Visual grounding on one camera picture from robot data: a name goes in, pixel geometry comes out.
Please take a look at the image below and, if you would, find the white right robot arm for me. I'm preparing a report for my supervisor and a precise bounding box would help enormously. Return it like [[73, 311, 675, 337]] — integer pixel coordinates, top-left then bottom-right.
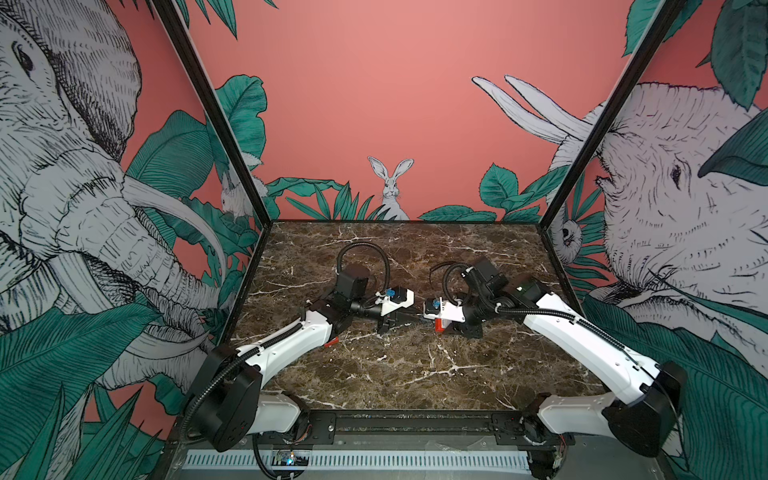
[[438, 257, 688, 457]]

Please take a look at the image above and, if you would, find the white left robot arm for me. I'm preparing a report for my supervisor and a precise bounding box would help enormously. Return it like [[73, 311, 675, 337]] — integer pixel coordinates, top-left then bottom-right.
[[179, 264, 415, 452]]

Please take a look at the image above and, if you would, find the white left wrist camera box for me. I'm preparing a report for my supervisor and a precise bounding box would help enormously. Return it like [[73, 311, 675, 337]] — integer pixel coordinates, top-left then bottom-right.
[[375, 286, 415, 317]]

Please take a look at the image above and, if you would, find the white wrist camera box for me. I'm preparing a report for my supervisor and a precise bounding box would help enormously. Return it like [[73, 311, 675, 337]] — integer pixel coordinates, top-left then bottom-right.
[[422, 297, 466, 323], [375, 286, 415, 317]]

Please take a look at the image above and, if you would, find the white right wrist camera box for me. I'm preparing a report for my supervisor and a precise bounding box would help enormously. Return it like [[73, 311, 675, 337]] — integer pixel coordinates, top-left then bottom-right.
[[422, 297, 466, 323]]

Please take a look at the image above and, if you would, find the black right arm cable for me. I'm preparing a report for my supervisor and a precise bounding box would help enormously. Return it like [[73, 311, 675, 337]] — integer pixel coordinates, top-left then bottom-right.
[[429, 260, 481, 304]]

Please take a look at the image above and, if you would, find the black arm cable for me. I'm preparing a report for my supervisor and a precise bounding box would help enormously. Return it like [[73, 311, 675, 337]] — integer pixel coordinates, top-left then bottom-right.
[[335, 241, 392, 295], [429, 260, 481, 304]]

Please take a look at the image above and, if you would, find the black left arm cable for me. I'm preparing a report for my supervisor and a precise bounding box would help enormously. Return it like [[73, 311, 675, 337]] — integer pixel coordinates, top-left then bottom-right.
[[335, 241, 392, 295]]

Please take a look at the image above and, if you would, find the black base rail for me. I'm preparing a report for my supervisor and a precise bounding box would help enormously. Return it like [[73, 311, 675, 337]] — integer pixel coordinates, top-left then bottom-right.
[[179, 409, 577, 448]]

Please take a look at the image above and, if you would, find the white slotted cable duct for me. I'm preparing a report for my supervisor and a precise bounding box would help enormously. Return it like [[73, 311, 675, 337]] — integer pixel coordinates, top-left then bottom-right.
[[183, 449, 531, 475]]

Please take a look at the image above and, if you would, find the black enclosure corner post left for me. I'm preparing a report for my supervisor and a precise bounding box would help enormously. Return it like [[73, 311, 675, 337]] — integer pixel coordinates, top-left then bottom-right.
[[148, 0, 273, 229]]

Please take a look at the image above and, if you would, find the black enclosure corner post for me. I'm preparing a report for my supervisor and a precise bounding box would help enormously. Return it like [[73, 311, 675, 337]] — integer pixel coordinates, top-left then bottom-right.
[[148, 0, 273, 229], [539, 0, 690, 229]]

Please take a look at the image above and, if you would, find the black enclosure corner post right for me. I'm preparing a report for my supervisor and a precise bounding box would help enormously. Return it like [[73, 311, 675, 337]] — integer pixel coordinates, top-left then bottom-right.
[[539, 0, 690, 229]]

